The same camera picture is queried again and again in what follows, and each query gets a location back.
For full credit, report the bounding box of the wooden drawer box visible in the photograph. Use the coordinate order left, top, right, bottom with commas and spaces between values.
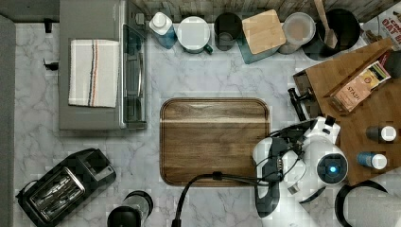
293, 38, 401, 185

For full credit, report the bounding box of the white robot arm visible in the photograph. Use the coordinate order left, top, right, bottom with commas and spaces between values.
253, 116, 348, 227

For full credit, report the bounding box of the wooden cutting board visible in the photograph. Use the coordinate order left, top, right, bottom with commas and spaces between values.
160, 97, 270, 186

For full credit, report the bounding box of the white lidded teal mug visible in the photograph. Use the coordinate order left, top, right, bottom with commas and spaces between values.
176, 16, 213, 55

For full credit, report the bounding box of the dark grey cup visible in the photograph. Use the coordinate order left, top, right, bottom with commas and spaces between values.
214, 12, 242, 51

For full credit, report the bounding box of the white capped blue bottle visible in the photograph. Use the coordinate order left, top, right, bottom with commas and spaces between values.
149, 12, 177, 49

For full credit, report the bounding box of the teal canister with wooden lid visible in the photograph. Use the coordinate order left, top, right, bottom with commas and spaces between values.
237, 9, 287, 64

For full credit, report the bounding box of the white striped folded towel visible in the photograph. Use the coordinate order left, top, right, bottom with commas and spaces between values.
68, 39, 119, 108

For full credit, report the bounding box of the glass jar with white lid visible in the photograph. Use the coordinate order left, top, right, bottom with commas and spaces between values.
278, 12, 316, 55

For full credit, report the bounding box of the wooden tea box holder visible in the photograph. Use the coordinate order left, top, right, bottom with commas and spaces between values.
325, 49, 399, 114

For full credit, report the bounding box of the wooden spoon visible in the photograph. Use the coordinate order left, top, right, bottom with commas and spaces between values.
313, 0, 338, 48

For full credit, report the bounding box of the black utensil holder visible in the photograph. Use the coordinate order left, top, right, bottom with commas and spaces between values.
303, 9, 360, 61

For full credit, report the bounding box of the black paper towel holder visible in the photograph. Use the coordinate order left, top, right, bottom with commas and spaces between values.
335, 180, 387, 227

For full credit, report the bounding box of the black two-slot toaster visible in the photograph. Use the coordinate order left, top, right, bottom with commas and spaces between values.
16, 148, 116, 227

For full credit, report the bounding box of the stash tea box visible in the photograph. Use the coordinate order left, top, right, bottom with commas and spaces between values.
331, 61, 391, 113

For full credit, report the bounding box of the blue shaker with white cap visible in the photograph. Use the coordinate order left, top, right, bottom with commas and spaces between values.
357, 151, 388, 170

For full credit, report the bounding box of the grey shaker with white cap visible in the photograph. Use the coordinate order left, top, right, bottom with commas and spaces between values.
366, 126, 397, 142

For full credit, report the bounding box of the white paper towel roll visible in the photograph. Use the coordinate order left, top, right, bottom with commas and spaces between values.
343, 186, 401, 227

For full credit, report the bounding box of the oats cereal box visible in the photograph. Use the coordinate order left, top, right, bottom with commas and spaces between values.
362, 3, 401, 51

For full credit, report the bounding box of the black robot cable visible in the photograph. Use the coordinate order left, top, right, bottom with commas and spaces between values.
170, 170, 269, 227

